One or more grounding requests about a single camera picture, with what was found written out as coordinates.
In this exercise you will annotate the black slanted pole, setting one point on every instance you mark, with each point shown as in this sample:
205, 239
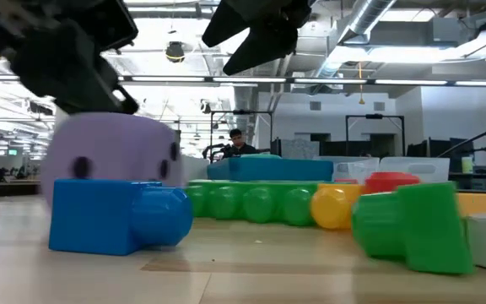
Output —
475, 137

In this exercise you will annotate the orange lego brick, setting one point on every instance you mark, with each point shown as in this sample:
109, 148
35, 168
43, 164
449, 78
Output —
483, 202

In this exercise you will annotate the person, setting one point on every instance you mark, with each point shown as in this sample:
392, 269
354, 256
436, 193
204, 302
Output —
239, 145

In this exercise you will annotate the black ceiling lamp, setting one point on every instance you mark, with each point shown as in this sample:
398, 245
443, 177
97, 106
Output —
174, 51

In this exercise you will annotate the black metal rig frame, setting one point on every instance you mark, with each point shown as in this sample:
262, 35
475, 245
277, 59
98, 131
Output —
241, 112
374, 116

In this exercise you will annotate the blue toy block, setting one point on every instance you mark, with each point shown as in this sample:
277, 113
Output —
99, 215

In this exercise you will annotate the red lego brick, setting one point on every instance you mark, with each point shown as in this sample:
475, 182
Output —
346, 180

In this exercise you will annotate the green exit sign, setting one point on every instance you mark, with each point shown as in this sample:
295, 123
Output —
13, 152

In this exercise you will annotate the pale green cup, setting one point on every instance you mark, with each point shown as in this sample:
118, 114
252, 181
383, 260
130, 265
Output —
467, 164

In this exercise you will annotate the small green toy block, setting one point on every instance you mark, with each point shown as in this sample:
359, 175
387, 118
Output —
420, 228

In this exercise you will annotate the blue plastic tray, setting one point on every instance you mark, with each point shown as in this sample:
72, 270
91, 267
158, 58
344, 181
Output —
268, 169

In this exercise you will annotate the long green toy block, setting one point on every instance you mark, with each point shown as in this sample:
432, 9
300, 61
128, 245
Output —
247, 202

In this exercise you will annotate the clear plastic container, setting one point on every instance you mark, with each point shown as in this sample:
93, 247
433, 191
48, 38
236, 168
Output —
352, 169
420, 169

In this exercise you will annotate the red two-stud toy block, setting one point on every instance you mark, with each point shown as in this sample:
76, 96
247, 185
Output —
388, 182

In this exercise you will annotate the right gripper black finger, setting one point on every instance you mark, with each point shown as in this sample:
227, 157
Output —
226, 23
264, 48

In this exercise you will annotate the purple foam die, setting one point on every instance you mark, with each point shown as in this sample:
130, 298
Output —
112, 148

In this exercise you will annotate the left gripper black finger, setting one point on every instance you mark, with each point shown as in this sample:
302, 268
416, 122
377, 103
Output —
70, 72

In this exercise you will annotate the yellow toy block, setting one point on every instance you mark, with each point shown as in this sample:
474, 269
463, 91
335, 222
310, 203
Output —
331, 207

